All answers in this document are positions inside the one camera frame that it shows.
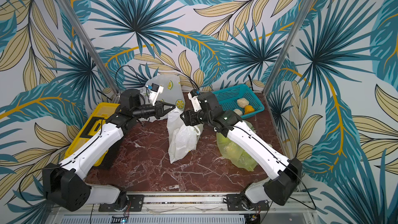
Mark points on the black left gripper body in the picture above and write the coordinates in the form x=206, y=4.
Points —
x=148, y=110

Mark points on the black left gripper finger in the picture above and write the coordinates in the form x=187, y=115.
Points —
x=159, y=113
x=168, y=105

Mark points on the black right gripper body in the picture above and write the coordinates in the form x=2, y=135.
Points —
x=193, y=117

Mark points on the white lemon plastic bag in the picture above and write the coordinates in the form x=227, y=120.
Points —
x=182, y=138

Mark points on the green avocado plastic bag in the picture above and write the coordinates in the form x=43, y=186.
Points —
x=247, y=153

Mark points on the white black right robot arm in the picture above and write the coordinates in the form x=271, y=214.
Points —
x=284, y=174

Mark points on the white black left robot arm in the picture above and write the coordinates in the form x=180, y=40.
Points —
x=63, y=183

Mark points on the teal plastic basket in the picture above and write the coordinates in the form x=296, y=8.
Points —
x=228, y=97

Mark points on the orange pear right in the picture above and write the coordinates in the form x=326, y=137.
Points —
x=248, y=110

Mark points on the yellow tool box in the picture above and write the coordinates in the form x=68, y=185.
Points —
x=93, y=125

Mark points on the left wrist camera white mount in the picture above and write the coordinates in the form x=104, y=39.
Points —
x=153, y=92

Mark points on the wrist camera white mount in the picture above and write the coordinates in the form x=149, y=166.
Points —
x=193, y=97
x=153, y=92

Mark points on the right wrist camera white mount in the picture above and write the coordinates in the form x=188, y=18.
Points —
x=193, y=97

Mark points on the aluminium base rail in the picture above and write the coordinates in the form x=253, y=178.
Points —
x=192, y=208

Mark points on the aluminium left frame post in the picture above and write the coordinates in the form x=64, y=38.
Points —
x=84, y=38

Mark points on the aluminium frame post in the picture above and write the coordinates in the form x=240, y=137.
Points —
x=84, y=38
x=284, y=51

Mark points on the aluminium right frame post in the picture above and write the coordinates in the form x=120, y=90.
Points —
x=284, y=51

